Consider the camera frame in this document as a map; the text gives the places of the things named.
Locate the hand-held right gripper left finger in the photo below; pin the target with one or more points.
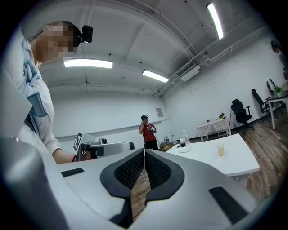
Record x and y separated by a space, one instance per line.
90 179

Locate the dark jar with white lid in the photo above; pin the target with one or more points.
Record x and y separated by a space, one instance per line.
180 143

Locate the person's left forearm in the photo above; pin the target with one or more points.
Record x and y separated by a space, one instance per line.
64 157

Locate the cardboard box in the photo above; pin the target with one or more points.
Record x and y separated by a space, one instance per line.
166 147

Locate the person's white clothing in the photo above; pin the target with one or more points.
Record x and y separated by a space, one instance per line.
13 78

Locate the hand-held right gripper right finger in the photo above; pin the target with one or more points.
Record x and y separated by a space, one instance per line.
193 179

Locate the white ceiling pipes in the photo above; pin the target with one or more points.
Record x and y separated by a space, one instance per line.
166 83

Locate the green plant in white pot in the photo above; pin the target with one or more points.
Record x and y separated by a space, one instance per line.
278 91

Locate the small green plant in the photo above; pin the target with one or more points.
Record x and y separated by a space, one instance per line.
221 116

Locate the clear plastic water bottle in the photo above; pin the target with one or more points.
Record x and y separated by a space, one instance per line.
186 138

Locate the ceiling strip light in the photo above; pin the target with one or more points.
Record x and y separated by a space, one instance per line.
155 76
215 21
87 63

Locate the light blue badge holder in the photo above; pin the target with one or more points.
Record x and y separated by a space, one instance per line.
38 104

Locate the dark top white leg desk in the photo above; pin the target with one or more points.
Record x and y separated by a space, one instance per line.
279 98

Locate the small gripper fisheye camera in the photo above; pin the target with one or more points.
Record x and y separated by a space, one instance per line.
103 141

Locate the person's head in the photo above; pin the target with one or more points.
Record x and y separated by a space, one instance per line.
51 40

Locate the white ceiling air conditioner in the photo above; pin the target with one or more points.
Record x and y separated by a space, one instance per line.
190 73

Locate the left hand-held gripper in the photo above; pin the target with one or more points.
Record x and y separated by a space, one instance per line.
85 146

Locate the black office chair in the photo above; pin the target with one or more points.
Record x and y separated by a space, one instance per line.
240 112
271 86
258 101

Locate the person's left hand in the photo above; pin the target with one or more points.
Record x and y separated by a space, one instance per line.
86 156

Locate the black head camera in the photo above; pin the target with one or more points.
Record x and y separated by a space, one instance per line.
87 33

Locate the checkered cloth table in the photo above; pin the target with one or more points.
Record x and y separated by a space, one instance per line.
213 126

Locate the black router with antennas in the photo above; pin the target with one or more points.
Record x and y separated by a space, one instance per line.
166 139

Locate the framed wall notice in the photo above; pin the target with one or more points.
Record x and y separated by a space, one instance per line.
159 112

